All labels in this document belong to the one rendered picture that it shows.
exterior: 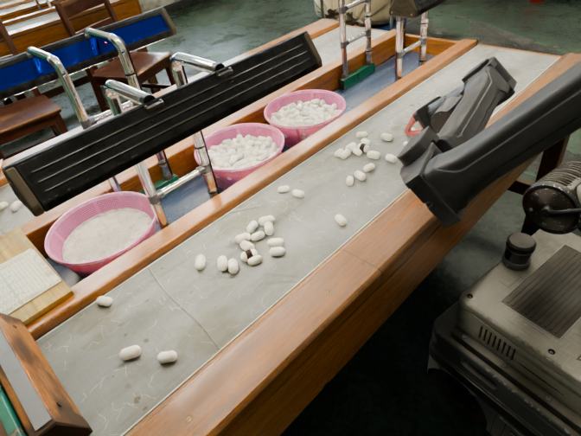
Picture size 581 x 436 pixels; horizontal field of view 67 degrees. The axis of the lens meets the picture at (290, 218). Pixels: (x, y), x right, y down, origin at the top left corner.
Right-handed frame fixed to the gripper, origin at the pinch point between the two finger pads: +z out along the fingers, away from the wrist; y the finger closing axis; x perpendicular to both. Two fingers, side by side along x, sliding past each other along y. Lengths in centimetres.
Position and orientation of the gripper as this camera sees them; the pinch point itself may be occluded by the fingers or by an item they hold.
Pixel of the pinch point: (408, 131)
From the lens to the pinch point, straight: 112.1
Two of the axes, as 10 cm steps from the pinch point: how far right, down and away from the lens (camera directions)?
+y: -7.0, 5.1, -5.0
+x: 5.5, 8.3, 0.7
